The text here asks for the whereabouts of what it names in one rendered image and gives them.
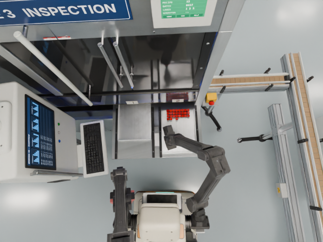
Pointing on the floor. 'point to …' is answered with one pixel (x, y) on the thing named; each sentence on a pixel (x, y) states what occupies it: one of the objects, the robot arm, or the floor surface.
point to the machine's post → (219, 46)
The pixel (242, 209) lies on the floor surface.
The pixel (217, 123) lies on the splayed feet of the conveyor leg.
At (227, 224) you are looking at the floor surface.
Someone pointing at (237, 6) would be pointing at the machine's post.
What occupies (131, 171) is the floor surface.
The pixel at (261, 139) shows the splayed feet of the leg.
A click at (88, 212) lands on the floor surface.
